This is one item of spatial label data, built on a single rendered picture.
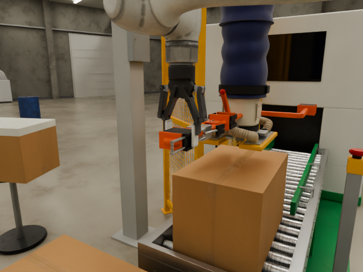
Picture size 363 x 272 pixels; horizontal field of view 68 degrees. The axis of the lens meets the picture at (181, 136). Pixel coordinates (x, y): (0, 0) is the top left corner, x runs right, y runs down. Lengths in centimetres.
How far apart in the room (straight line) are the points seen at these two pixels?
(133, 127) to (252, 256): 130
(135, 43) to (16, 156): 114
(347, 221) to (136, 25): 134
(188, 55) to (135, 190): 166
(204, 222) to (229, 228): 11
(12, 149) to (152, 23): 175
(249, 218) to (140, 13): 85
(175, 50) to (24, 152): 165
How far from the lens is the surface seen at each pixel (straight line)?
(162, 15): 60
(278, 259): 147
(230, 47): 125
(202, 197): 118
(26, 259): 156
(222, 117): 106
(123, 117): 214
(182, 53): 73
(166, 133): 76
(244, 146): 118
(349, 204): 156
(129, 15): 60
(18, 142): 217
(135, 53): 204
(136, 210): 234
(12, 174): 229
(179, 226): 131
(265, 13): 127
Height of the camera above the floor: 139
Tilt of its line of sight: 13 degrees down
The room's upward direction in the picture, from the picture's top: straight up
